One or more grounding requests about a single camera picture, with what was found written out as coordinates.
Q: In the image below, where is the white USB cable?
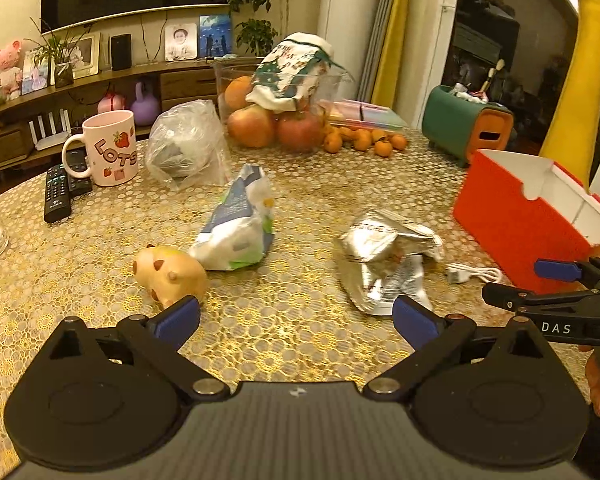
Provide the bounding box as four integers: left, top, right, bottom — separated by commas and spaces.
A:
445, 262, 504, 286

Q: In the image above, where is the tan pig toy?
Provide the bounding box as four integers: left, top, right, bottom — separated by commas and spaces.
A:
132, 245, 209, 310

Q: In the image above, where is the silver foil packet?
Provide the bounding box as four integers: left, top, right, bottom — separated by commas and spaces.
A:
335, 254, 431, 316
337, 209, 444, 263

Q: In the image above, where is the white blue tissue pack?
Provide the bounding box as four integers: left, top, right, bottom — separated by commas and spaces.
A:
188, 164, 274, 272

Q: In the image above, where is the red cardboard box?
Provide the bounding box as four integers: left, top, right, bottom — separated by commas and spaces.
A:
453, 150, 600, 294

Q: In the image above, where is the yellow giraffe chair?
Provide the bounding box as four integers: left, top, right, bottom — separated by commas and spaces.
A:
540, 0, 600, 188

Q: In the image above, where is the green orange tissue box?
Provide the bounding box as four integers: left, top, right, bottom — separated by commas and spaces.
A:
422, 86, 514, 165

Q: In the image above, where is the black remote control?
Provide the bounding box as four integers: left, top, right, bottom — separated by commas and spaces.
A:
43, 164, 93, 223

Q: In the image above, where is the mandarin orange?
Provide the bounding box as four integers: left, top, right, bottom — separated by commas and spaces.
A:
323, 131, 343, 154
353, 129, 373, 152
374, 140, 393, 158

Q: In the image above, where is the clear plastic bag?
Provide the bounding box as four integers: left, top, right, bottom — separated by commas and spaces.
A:
145, 100, 230, 192

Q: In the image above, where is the pink strawberry mug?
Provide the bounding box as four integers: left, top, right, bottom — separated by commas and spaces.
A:
61, 110, 140, 188

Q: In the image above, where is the white wifi router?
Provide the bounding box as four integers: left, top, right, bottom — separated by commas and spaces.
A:
28, 108, 71, 152

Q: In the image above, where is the purple kettlebell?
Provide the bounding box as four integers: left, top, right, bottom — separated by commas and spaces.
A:
131, 81, 160, 126

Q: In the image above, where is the red apple left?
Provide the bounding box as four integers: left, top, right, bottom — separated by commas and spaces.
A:
227, 104, 275, 148

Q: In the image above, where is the red apple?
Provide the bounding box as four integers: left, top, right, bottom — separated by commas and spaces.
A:
276, 112, 324, 153
227, 104, 275, 148

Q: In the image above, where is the pastel notebook stack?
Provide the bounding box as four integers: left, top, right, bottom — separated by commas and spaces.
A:
328, 100, 407, 132

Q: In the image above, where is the red apple right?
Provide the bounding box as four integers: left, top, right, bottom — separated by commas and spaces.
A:
276, 112, 324, 153

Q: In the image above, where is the clear fruit bowl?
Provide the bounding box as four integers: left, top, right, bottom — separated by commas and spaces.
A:
214, 58, 348, 153

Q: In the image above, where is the black speaker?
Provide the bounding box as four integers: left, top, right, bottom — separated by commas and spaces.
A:
110, 34, 132, 70

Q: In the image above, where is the pink pig plush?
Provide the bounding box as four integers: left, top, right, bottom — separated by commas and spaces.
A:
0, 40, 22, 101

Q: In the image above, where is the patterned cloth pouch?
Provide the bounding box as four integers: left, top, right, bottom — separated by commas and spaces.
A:
246, 32, 334, 114

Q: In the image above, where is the blue photo card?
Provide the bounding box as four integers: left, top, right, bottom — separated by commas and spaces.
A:
198, 14, 233, 58

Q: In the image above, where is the white floor air conditioner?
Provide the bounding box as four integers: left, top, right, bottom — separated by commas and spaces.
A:
317, 0, 379, 99

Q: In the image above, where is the portrait photo frame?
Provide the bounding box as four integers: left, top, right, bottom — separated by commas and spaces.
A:
164, 23, 198, 62

